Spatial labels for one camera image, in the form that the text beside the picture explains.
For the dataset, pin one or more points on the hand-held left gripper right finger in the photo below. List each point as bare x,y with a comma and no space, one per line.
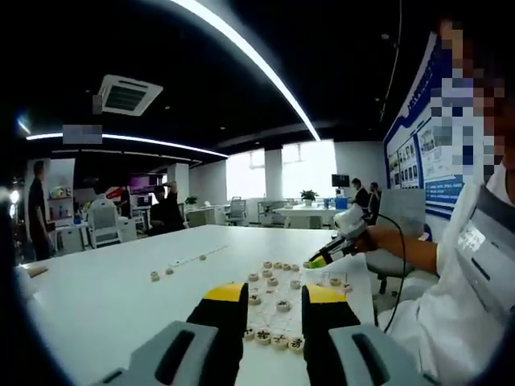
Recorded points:
350,354

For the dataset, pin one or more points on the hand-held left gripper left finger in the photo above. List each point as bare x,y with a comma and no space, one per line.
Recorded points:
181,354

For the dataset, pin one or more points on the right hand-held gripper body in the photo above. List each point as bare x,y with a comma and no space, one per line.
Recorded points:
350,223

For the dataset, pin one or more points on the round wooden chess piece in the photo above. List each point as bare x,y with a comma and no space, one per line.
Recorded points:
170,270
155,276
307,264

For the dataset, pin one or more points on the set of placed chess pieces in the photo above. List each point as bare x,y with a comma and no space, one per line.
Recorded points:
283,306

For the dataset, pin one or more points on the white paper chessboard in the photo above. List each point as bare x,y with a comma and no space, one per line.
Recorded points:
269,317

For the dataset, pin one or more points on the person's right hand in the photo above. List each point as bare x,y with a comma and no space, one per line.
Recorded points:
364,243

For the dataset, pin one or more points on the blue crate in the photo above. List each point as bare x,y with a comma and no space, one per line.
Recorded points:
342,202

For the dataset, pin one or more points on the white office desk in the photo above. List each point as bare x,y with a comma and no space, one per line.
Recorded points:
310,213

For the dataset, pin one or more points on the computer monitor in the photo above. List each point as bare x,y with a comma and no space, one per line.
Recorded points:
340,180

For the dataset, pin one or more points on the large potted plant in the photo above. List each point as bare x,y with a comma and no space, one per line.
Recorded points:
309,197

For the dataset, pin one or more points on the grey office chair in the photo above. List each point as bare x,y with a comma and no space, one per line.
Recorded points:
402,205

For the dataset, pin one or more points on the person in white shirt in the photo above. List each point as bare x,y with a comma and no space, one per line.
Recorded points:
434,329

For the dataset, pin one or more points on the clear flat strip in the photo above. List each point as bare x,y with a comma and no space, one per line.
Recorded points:
189,259

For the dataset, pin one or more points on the white mesh office chair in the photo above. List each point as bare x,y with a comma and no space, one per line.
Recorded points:
237,209

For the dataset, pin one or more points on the grey chest device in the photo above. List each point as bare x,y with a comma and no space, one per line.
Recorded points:
479,241

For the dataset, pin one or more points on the small potted plant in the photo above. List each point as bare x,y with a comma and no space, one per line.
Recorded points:
191,200

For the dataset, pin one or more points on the white gaming chair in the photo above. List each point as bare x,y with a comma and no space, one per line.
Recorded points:
104,223

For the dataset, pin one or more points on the wide ceiling light strip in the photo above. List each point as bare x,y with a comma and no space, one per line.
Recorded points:
265,67

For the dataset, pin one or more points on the shelf of colourful items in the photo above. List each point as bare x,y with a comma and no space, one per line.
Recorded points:
60,205

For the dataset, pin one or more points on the thin ceiling light strip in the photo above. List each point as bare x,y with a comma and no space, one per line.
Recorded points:
161,143

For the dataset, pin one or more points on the ceiling air conditioner vent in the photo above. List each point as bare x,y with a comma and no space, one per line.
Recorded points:
128,96

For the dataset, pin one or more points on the blue white wall poster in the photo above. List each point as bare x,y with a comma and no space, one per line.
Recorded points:
406,169

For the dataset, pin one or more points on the purple wall screen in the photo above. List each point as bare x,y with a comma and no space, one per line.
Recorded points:
145,183

